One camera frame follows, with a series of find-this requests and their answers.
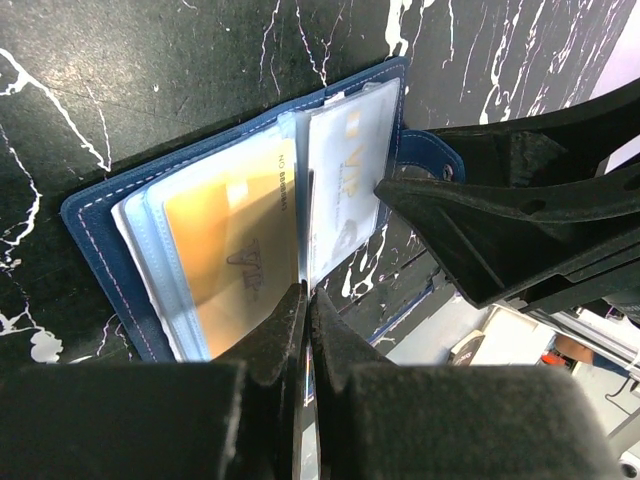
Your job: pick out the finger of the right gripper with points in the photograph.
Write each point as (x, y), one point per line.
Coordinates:
(567, 144)
(548, 248)

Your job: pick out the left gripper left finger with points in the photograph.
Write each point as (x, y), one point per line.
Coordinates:
(237, 417)

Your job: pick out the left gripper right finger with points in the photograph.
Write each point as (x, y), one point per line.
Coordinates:
(379, 420)

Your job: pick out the blue card holder wallet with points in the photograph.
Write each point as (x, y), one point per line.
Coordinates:
(120, 228)

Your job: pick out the orange credit card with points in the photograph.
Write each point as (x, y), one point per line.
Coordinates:
(233, 222)

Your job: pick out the white VIP credit card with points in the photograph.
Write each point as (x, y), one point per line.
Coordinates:
(348, 149)

